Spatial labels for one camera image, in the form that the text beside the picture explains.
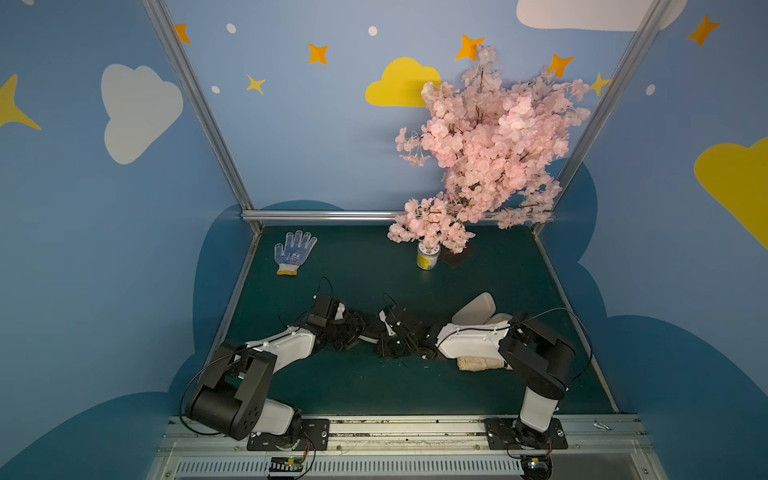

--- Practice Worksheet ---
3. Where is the beige umbrella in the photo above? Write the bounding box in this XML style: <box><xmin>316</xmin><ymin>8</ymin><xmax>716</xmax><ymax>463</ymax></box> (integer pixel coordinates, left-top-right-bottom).
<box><xmin>457</xmin><ymin>356</ymin><xmax>511</xmax><ymax>372</ymax></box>

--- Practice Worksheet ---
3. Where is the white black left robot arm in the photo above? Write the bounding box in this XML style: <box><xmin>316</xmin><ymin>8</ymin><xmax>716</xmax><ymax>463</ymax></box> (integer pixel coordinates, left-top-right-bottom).
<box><xmin>178</xmin><ymin>294</ymin><xmax>370</xmax><ymax>450</ymax></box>

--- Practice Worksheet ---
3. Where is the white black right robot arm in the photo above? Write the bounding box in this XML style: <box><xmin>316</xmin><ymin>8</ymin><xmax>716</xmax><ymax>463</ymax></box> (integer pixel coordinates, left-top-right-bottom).
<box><xmin>373</xmin><ymin>295</ymin><xmax>576</xmax><ymax>435</ymax></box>

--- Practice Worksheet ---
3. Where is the yellow white tin can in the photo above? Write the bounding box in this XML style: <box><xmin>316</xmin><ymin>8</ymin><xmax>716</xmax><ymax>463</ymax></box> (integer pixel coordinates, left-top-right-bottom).
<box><xmin>416</xmin><ymin>241</ymin><xmax>441</xmax><ymax>271</ymax></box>

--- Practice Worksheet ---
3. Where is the white blue dotted work glove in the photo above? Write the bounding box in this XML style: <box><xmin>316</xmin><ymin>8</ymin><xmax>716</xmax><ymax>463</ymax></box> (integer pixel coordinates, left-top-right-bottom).
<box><xmin>274</xmin><ymin>230</ymin><xmax>318</xmax><ymax>276</ymax></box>

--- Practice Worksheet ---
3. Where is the dark brown tree base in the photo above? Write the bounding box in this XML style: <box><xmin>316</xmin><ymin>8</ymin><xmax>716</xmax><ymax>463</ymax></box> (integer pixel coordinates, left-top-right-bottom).
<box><xmin>440</xmin><ymin>244</ymin><xmax>475</xmax><ymax>268</ymax></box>

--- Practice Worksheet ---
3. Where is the left controller circuit board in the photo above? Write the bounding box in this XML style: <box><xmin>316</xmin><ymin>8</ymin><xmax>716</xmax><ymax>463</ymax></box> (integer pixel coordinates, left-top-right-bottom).
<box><xmin>266</xmin><ymin>456</ymin><xmax>305</xmax><ymax>479</ymax></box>

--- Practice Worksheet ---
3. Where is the controller circuit board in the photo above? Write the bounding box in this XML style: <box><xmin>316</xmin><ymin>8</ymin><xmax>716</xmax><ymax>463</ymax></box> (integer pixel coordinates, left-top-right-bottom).
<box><xmin>520</xmin><ymin>456</ymin><xmax>553</xmax><ymax>480</ymax></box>
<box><xmin>266</xmin><ymin>456</ymin><xmax>305</xmax><ymax>479</ymax></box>

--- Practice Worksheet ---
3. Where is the right controller circuit board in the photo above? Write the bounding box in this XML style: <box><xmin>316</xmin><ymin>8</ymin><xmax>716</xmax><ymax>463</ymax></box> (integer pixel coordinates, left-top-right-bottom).
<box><xmin>520</xmin><ymin>456</ymin><xmax>553</xmax><ymax>480</ymax></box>

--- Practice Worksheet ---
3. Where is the pink cherry blossom tree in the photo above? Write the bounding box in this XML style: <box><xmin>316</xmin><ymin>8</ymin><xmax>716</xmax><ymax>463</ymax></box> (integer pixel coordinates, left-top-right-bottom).
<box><xmin>388</xmin><ymin>46</ymin><xmax>591</xmax><ymax>254</ymax></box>

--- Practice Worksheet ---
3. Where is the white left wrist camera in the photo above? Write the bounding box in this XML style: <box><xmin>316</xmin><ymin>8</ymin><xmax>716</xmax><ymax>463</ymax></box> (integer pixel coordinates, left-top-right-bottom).
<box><xmin>334</xmin><ymin>302</ymin><xmax>346</xmax><ymax>323</ymax></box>

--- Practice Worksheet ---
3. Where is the rear aluminium frame bar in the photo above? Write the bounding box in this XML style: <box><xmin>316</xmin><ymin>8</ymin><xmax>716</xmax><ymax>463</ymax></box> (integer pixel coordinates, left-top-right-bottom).
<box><xmin>241</xmin><ymin>210</ymin><xmax>404</xmax><ymax>223</ymax></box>

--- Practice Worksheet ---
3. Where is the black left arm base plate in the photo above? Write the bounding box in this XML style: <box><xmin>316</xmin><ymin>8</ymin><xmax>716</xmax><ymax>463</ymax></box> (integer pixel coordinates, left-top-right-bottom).
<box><xmin>246</xmin><ymin>418</ymin><xmax>330</xmax><ymax>452</ymax></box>

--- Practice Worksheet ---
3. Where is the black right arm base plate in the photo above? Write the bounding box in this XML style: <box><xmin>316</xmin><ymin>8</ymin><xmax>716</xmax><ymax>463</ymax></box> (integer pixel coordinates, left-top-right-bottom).
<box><xmin>483</xmin><ymin>417</ymin><xmax>568</xmax><ymax>451</ymax></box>

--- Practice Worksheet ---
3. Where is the aluminium front rail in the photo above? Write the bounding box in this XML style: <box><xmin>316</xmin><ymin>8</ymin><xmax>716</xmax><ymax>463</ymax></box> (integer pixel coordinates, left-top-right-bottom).
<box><xmin>147</xmin><ymin>414</ymin><xmax>666</xmax><ymax>479</ymax></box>

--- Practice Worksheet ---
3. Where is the left aluminium frame post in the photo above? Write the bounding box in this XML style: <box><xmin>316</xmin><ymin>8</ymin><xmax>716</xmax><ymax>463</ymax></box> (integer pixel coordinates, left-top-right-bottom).
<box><xmin>142</xmin><ymin>0</ymin><xmax>254</xmax><ymax>218</ymax></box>

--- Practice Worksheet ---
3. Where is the aluminium frame post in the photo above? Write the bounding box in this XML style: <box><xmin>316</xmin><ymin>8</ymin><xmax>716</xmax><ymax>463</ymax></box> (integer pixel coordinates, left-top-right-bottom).
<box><xmin>142</xmin><ymin>0</ymin><xmax>254</xmax><ymax>218</ymax></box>
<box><xmin>552</xmin><ymin>0</ymin><xmax>673</xmax><ymax>213</ymax></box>

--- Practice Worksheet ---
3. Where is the right aluminium frame post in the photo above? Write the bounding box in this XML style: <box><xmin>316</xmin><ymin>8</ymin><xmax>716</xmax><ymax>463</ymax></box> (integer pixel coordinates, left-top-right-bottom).
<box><xmin>552</xmin><ymin>0</ymin><xmax>673</xmax><ymax>213</ymax></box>

